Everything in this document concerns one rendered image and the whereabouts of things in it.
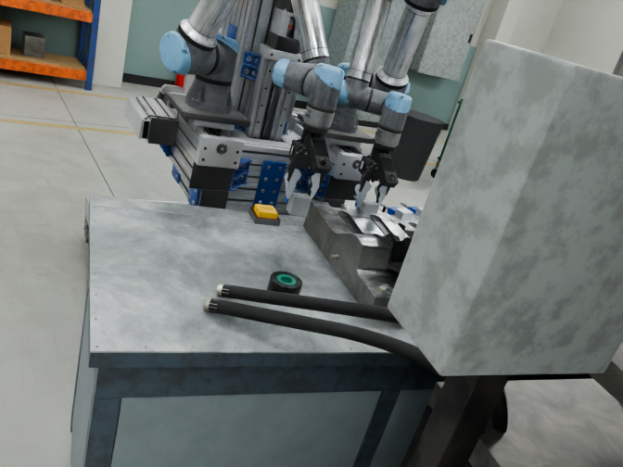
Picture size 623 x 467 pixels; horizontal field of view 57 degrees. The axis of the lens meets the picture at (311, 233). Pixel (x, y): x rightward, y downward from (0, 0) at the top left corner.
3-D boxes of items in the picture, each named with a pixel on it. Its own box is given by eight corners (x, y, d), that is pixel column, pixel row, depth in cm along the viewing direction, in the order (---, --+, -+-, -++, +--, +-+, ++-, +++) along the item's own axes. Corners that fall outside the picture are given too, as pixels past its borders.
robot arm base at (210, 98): (179, 96, 187) (184, 66, 184) (222, 103, 195) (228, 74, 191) (191, 109, 176) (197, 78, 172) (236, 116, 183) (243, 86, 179)
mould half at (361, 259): (302, 226, 178) (313, 186, 173) (375, 233, 188) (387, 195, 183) (368, 318, 136) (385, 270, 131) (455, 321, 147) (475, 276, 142)
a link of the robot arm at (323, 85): (324, 62, 149) (351, 71, 146) (313, 103, 154) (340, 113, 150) (309, 60, 143) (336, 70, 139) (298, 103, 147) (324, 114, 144)
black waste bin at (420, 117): (369, 163, 589) (387, 106, 565) (404, 167, 615) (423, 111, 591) (397, 182, 553) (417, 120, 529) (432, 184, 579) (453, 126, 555)
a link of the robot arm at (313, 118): (338, 115, 147) (310, 109, 144) (334, 132, 149) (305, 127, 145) (328, 107, 153) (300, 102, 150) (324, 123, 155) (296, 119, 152)
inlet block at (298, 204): (276, 195, 166) (281, 179, 164) (292, 197, 168) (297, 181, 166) (289, 215, 155) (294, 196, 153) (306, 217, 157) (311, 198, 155)
